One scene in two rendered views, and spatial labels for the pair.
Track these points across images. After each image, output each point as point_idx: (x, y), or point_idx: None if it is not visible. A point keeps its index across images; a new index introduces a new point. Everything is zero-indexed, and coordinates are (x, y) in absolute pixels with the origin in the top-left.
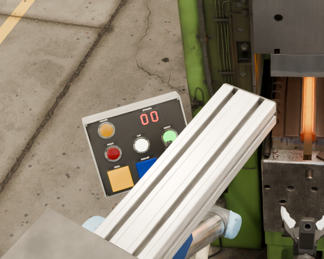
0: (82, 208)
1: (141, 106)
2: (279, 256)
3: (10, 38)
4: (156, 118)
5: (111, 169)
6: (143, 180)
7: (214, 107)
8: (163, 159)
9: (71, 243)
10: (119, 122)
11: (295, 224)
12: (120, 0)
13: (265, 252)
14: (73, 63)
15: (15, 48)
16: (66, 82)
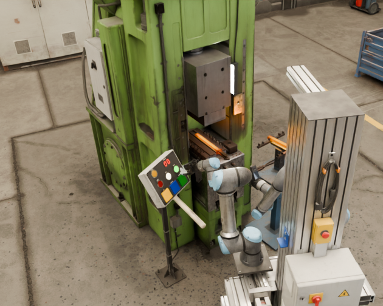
0: (92, 274)
1: (161, 158)
2: (214, 226)
3: None
4: (169, 162)
5: (162, 192)
6: (301, 83)
7: (292, 70)
8: (298, 79)
9: (306, 95)
10: (157, 168)
11: None
12: (14, 180)
13: (196, 240)
14: (14, 219)
15: None
16: (19, 229)
